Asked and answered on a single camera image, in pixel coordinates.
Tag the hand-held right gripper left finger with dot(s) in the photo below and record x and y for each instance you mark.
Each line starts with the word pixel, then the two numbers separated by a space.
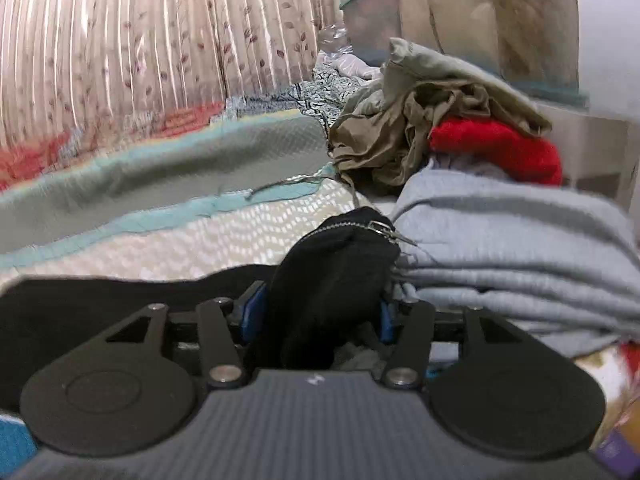
pixel 255 306

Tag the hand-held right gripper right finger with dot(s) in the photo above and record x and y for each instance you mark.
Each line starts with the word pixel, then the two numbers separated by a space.
pixel 384 318

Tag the black pants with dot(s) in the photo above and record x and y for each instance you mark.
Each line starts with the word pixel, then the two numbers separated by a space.
pixel 325 280

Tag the light grey folded garment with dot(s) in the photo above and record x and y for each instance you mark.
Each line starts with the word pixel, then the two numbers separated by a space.
pixel 500 240

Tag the grey teal zigzag bedspread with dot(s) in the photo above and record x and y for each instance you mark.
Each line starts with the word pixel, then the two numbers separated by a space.
pixel 150 185

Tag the olive green garment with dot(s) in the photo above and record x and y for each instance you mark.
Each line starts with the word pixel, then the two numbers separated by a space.
pixel 390 130

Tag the red fuzzy garment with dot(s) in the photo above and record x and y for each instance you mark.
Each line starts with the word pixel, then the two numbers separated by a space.
pixel 500 147

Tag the black white patterned sheet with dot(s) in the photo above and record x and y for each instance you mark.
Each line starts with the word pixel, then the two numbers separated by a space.
pixel 320 92

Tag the red floral quilt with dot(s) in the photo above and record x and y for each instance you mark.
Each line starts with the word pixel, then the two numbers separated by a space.
pixel 75 145

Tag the white cabinet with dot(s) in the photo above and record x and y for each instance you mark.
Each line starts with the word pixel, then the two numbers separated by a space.
pixel 590 145

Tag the clear plastic bag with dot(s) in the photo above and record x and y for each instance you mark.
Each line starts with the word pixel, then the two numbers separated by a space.
pixel 332 45

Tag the teal white lattice cloth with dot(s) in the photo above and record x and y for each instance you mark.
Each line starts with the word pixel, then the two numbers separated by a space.
pixel 15 442

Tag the clear plastic storage bin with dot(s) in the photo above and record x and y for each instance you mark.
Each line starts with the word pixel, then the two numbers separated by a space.
pixel 370 30

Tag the beige leaf print curtain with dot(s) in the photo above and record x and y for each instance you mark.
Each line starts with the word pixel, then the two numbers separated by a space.
pixel 125 35

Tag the tan cloth bag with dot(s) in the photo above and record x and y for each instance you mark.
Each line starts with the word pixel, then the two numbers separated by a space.
pixel 480 15

